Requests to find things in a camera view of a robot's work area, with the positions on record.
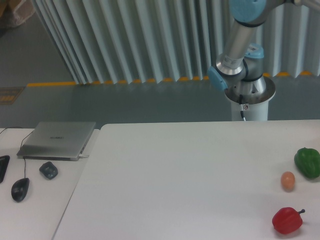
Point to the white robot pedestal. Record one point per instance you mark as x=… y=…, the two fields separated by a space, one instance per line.
x=249 y=100

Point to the red bell pepper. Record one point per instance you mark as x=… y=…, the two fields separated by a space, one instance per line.
x=287 y=220

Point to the silver closed laptop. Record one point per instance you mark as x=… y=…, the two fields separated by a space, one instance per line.
x=53 y=140

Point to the dark grey earbuds case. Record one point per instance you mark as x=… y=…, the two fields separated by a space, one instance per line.
x=49 y=170

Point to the white usb plug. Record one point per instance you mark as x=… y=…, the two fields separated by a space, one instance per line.
x=81 y=156

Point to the white folding screen partition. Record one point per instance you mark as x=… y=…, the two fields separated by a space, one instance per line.
x=119 y=41

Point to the white side table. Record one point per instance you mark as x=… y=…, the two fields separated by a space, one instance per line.
x=38 y=216

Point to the green bell pepper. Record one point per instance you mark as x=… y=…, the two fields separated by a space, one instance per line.
x=307 y=161

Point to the black wired computer mouse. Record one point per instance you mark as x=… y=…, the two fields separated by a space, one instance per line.
x=19 y=189

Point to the black keyboard edge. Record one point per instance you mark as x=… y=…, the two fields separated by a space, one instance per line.
x=4 y=162

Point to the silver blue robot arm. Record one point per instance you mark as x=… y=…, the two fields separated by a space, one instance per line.
x=237 y=45

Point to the brown egg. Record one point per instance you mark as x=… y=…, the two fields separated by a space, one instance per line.
x=288 y=181

